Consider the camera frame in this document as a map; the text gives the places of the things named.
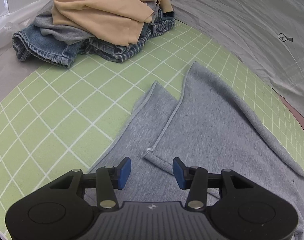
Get green grid mat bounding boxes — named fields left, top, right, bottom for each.
left=0, top=21, right=304, bottom=240

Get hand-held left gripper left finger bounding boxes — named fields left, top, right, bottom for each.
left=49, top=157, right=132, bottom=209

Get blue denim jeans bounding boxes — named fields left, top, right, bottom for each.
left=12, top=29, right=79, bottom=68

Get blue plaid shirt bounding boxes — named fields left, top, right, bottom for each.
left=78, top=19, right=177, bottom=63

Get grey garment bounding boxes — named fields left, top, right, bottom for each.
left=29, top=0, right=93, bottom=46

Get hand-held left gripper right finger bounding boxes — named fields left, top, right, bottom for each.
left=172, top=157, right=255, bottom=209

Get beige garment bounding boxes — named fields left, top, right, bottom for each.
left=52, top=0, right=173, bottom=47

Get white plastic sheet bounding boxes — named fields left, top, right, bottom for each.
left=0, top=4, right=55, bottom=53

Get grey sweatpants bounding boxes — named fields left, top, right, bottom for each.
left=88, top=61, right=304, bottom=240

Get grey printed sheet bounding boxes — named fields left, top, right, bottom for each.
left=152, top=0, right=304, bottom=111

